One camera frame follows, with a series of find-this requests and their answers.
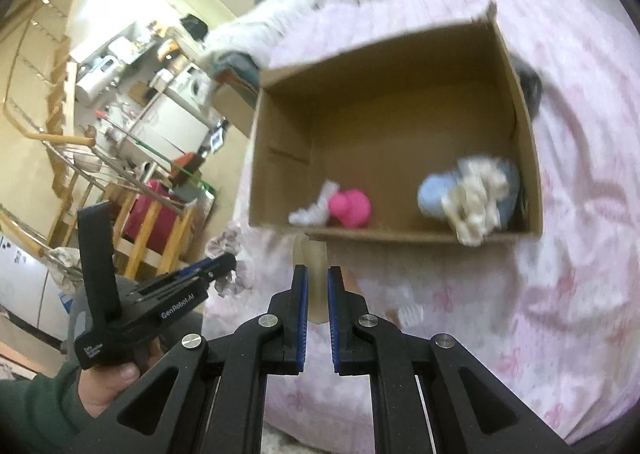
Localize white sock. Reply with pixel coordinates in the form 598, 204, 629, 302
288, 180, 340, 227

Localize beige lace scrunchie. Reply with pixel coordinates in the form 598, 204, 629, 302
205, 223, 254, 298

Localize pink red bin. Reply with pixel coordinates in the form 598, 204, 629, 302
122, 179, 177, 254

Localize light blue fluffy cloth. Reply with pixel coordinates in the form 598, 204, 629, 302
416, 159, 521, 231

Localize white washing machine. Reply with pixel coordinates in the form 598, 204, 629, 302
149, 63, 214, 109

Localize yellow wooden chair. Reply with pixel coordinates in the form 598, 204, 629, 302
113, 192, 195, 281

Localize dark cloth behind box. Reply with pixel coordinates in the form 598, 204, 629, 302
510, 54, 542, 119

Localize person's left hand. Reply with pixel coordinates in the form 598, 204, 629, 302
78, 338, 164, 418

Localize cream fluffy cloth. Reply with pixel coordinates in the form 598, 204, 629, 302
440, 156, 511, 247

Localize pink patterned quilt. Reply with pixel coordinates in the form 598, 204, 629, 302
202, 0, 640, 454

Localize white ribbed small object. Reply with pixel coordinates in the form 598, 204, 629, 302
397, 305, 424, 330

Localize green sleeve left forearm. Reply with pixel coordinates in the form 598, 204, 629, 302
0, 363, 93, 453

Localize pink rubber duck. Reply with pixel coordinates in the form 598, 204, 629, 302
329, 189, 372, 229

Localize white rumpled duvet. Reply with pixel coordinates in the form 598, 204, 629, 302
201, 0, 320, 69

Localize brown cardboard side box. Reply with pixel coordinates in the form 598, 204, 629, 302
212, 78, 259, 138

